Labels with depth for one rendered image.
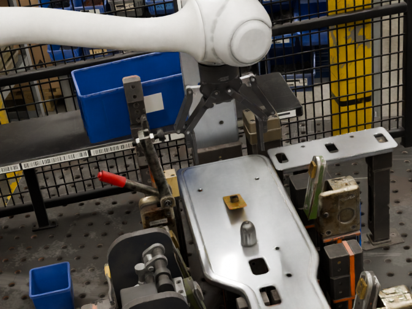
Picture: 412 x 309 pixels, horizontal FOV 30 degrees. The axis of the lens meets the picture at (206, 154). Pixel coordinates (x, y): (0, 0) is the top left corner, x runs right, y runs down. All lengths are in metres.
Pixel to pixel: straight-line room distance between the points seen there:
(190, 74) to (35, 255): 0.70
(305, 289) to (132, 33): 0.55
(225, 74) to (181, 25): 0.23
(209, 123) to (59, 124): 0.42
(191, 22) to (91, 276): 0.95
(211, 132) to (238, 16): 0.68
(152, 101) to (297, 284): 0.66
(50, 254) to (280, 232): 0.78
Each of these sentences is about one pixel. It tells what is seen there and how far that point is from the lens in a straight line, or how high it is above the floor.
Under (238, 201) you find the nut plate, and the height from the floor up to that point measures 1.02.
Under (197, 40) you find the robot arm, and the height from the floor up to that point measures 1.47.
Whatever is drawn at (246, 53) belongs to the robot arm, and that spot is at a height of 1.45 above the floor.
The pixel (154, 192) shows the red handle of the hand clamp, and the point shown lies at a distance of 1.57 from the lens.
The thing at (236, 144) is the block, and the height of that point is 1.00.
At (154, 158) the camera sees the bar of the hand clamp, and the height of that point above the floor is 1.17.
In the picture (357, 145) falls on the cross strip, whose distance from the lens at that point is 1.82.
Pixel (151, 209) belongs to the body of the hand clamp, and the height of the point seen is 1.05.
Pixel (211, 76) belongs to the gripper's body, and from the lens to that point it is 1.44.
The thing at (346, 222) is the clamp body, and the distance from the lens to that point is 1.64.
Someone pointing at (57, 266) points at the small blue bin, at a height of 0.78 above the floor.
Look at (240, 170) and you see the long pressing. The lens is 1.75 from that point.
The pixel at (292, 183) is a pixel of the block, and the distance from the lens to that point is 1.73.
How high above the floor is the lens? 1.94
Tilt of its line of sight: 31 degrees down
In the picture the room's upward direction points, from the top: 8 degrees counter-clockwise
